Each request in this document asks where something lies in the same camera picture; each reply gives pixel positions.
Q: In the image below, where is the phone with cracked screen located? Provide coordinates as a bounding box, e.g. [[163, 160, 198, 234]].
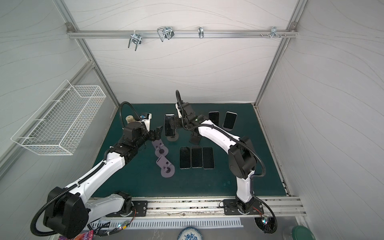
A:
[[164, 114, 176, 137]]

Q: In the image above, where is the pink patterned bag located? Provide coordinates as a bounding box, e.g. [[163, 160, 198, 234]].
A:
[[58, 230, 94, 240]]

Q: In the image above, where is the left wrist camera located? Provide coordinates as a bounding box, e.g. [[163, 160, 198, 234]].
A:
[[140, 113, 152, 132]]

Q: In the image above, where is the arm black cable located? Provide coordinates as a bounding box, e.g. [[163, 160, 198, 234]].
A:
[[175, 89, 267, 178], [29, 101, 142, 237]]

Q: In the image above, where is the phone with dark frame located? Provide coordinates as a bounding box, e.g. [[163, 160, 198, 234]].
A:
[[191, 146, 203, 168]]

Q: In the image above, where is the white wire basket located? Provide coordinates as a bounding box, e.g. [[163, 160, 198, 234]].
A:
[[11, 80, 106, 156]]

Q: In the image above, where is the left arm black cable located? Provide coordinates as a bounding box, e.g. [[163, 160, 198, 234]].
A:
[[29, 101, 142, 237]]

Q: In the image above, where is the purple round stand middle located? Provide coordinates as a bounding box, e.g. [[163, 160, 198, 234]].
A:
[[152, 140, 169, 158]]

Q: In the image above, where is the blue white plate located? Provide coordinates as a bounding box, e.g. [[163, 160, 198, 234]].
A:
[[177, 227, 203, 240]]

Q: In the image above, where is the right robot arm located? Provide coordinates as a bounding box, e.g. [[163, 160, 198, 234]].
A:
[[176, 102, 260, 215]]

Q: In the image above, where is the grey round stand back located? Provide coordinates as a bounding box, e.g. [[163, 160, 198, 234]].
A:
[[167, 133, 179, 142]]

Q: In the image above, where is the purple round stand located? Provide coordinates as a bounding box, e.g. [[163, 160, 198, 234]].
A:
[[152, 140, 169, 158], [156, 155, 175, 178]]

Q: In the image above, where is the purple round stand front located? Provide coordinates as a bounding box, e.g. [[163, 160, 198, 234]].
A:
[[156, 155, 175, 178]]

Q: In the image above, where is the green round lid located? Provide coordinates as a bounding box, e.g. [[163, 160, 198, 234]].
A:
[[291, 226, 316, 240]]

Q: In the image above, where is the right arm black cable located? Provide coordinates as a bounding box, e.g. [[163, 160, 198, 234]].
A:
[[175, 89, 267, 178]]

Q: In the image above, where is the metal top crossbar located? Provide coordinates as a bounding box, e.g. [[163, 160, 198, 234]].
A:
[[67, 27, 299, 40]]

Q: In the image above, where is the phone with white frame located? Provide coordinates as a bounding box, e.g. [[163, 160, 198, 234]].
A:
[[223, 112, 238, 131]]

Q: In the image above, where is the phone with purple frame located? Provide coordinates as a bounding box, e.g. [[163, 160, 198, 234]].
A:
[[209, 111, 220, 126]]

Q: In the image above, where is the black folding phone stand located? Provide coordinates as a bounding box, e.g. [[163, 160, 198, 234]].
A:
[[189, 133, 202, 145]]

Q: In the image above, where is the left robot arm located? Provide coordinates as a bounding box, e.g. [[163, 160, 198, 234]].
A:
[[30, 122, 163, 239]]

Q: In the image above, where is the cream plastic bottle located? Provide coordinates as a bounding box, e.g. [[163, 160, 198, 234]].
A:
[[126, 115, 136, 123]]

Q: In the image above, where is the phone with light green frame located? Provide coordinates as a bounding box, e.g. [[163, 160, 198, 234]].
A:
[[179, 147, 191, 169]]

